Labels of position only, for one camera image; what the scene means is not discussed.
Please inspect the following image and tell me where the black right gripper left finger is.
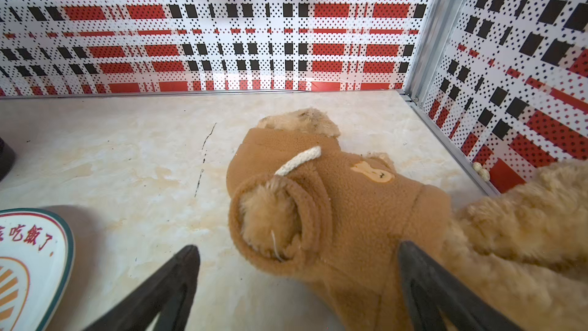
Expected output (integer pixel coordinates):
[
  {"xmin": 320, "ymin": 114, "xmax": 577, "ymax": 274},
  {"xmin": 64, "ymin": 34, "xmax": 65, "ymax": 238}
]
[{"xmin": 87, "ymin": 245, "xmax": 201, "ymax": 330}]

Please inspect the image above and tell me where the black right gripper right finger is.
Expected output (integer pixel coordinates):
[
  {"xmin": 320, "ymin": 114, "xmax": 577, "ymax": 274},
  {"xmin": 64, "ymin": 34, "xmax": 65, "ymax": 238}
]
[{"xmin": 398, "ymin": 241, "xmax": 520, "ymax": 330}]

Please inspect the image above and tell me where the white plate with teal rim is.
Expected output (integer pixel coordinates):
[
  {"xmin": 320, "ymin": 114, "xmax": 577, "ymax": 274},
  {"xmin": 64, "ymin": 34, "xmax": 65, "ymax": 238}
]
[{"xmin": 1, "ymin": 208, "xmax": 75, "ymax": 330}]

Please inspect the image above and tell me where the brown teddy bear plush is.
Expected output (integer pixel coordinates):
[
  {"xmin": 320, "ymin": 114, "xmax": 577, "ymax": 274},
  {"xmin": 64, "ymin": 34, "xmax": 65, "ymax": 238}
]
[{"xmin": 227, "ymin": 108, "xmax": 587, "ymax": 330}]

